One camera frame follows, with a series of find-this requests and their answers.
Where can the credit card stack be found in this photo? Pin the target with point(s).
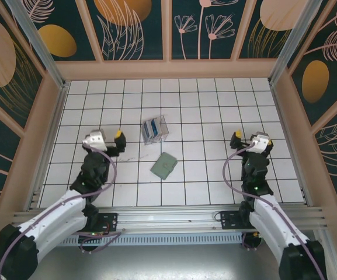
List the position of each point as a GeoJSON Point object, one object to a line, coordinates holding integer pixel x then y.
{"type": "Point", "coordinates": [147, 129]}

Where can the blue credit card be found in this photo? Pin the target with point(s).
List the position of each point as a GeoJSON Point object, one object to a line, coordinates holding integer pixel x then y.
{"type": "Point", "coordinates": [155, 128]}

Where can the clear acrylic card box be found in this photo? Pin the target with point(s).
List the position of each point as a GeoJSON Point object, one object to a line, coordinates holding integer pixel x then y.
{"type": "Point", "coordinates": [163, 137]}

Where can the green card holder wallet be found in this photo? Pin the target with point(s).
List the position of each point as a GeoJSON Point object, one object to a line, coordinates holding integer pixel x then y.
{"type": "Point", "coordinates": [163, 166]}

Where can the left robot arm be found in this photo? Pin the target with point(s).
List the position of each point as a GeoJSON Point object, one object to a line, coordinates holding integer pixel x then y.
{"type": "Point", "coordinates": [57, 213]}

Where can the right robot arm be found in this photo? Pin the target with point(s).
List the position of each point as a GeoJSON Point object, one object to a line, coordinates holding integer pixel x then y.
{"type": "Point", "coordinates": [273, 216]}

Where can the small circuit board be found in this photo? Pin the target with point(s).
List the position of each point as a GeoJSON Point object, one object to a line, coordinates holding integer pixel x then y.
{"type": "Point", "coordinates": [92, 234]}

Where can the panel with gold oval feather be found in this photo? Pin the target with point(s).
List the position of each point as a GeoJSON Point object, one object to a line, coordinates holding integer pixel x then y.
{"type": "Point", "coordinates": [317, 81]}

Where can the panel with orange circle leaves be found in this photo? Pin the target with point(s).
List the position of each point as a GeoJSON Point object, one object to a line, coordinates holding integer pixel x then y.
{"type": "Point", "coordinates": [121, 29]}

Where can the panel with pink flowers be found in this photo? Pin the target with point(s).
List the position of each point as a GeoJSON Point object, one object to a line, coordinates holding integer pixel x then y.
{"type": "Point", "coordinates": [215, 29]}

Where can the grey metal sheet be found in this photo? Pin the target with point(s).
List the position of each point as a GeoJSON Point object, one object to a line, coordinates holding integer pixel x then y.
{"type": "Point", "coordinates": [168, 262]}

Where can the panel with golden oval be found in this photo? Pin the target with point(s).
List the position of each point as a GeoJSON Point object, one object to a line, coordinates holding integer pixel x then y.
{"type": "Point", "coordinates": [57, 41]}

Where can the panel with pink circle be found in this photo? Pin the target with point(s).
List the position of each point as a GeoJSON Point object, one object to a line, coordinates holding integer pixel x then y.
{"type": "Point", "coordinates": [273, 17]}

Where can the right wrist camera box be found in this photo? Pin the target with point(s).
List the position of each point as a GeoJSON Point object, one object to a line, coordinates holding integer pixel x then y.
{"type": "Point", "coordinates": [260, 143]}

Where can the aluminium side rail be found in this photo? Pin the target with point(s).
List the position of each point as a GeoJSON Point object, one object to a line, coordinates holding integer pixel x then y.
{"type": "Point", "coordinates": [291, 146]}
{"type": "Point", "coordinates": [51, 131]}

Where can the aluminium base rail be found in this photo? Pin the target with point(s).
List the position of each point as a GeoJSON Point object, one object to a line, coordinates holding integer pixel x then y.
{"type": "Point", "coordinates": [168, 218]}

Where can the aluminium corner post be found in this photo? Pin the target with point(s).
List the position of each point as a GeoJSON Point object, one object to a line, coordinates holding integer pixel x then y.
{"type": "Point", "coordinates": [296, 41]}
{"type": "Point", "coordinates": [36, 41]}

